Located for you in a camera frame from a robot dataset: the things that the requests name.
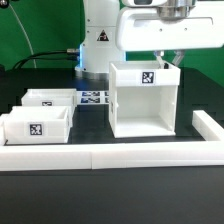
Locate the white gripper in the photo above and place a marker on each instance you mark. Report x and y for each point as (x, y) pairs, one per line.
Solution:
(142, 29)

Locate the white drawer cabinet frame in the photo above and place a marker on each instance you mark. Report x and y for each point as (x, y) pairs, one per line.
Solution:
(143, 98)

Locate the white drawer box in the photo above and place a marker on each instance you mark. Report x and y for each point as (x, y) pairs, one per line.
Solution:
(37, 125)
(50, 97)

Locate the paper sheet with tags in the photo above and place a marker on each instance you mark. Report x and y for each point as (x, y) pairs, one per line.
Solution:
(92, 97)

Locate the white right fence wall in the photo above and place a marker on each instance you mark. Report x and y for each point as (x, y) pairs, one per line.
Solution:
(207, 127)

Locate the white front fence wall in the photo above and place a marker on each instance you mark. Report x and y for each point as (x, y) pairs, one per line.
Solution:
(111, 156)

